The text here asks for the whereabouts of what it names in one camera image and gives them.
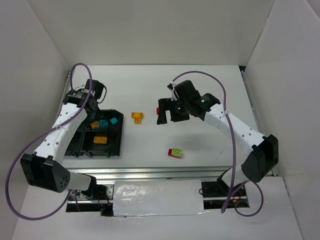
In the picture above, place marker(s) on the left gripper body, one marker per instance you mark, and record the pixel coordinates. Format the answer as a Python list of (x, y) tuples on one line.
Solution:
[(92, 110)]

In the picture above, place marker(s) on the green lego brick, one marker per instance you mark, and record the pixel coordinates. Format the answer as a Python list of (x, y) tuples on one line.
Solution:
[(177, 153)]

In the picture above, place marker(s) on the orange L-shaped lego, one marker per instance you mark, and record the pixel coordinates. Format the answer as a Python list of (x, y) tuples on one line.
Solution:
[(137, 117)]

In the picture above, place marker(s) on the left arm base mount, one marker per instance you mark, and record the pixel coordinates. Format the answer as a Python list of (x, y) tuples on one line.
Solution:
[(101, 202)]

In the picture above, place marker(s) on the small blue lego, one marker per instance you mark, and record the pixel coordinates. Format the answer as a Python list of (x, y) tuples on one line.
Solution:
[(114, 120)]

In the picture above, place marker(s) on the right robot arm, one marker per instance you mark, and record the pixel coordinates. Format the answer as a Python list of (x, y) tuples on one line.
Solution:
[(261, 152)]

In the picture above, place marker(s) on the orange printed lego brick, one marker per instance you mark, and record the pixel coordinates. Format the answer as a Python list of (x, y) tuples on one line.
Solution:
[(95, 124)]

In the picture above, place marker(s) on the black compartment tray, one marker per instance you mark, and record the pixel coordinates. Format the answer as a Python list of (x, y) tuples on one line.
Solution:
[(82, 141)]

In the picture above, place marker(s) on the yellow lego brick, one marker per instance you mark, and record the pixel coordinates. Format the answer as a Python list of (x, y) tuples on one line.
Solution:
[(100, 140)]

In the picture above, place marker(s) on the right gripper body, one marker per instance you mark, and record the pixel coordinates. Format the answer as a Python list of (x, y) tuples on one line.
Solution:
[(167, 110)]

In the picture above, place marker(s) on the aluminium front rail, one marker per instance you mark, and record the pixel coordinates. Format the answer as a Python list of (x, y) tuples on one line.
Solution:
[(154, 173)]

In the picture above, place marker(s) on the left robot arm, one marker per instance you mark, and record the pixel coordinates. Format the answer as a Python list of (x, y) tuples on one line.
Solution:
[(43, 168)]

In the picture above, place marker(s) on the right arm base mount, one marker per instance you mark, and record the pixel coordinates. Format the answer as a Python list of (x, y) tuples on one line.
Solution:
[(215, 194)]

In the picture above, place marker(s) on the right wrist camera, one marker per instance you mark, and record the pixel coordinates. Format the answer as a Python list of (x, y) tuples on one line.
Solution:
[(171, 87)]

